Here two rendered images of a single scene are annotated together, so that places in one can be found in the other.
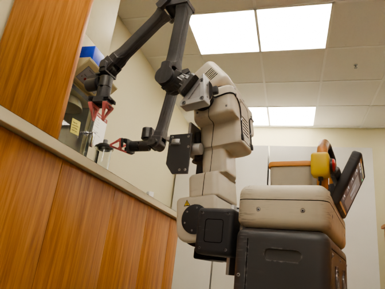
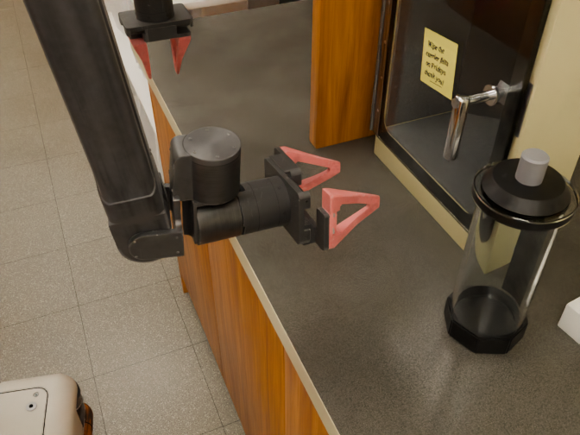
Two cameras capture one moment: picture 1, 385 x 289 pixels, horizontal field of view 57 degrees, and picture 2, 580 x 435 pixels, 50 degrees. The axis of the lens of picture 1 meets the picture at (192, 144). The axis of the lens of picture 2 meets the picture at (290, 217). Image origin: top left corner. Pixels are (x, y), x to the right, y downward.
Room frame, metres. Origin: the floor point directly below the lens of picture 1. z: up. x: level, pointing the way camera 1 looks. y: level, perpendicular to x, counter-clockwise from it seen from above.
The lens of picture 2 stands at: (2.20, -0.02, 1.57)
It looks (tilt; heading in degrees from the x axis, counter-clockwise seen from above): 41 degrees down; 140
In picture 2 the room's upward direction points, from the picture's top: straight up
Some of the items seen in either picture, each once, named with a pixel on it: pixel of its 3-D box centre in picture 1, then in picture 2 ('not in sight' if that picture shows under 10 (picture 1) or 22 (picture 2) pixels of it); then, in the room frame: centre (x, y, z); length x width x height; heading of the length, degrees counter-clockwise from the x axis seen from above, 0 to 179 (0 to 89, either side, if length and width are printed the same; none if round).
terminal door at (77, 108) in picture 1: (75, 127); (443, 63); (1.75, 0.62, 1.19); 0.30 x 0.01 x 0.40; 163
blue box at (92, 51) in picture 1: (90, 58); not in sight; (1.66, 0.60, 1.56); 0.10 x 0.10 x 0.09; 73
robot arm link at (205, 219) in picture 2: (145, 144); (213, 211); (1.75, 0.25, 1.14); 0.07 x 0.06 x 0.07; 73
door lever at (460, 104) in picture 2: (89, 139); (468, 123); (1.84, 0.56, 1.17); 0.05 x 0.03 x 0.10; 73
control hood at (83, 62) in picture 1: (94, 81); not in sight; (1.73, 0.58, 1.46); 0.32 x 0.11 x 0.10; 163
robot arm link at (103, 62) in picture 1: (99, 77); not in sight; (1.39, 0.44, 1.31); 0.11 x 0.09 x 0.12; 62
